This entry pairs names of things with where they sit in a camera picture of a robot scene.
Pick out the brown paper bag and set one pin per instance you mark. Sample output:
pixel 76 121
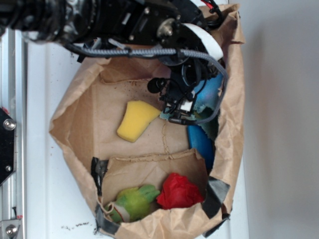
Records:
pixel 85 123

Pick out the yellow sponge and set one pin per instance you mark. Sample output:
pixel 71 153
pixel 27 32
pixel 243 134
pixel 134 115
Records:
pixel 137 118

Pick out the blue foam block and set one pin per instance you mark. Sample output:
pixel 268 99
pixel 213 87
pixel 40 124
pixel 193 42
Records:
pixel 198 139

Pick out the aluminium frame rail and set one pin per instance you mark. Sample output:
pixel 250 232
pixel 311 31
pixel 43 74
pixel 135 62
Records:
pixel 13 73

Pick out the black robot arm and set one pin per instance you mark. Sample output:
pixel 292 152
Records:
pixel 102 28

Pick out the black metal bracket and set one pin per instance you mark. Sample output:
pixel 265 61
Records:
pixel 7 146

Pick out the red crumpled paper ball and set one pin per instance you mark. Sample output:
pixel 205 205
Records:
pixel 178 192

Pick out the green plush toy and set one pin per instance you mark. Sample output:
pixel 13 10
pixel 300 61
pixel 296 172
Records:
pixel 132 204

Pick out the white plastic tray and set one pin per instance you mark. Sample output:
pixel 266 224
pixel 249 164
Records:
pixel 54 206

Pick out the light blue cloth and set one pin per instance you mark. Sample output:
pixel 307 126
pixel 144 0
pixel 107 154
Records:
pixel 209 95

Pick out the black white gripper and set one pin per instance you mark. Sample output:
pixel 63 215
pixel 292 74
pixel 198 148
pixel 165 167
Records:
pixel 187 71

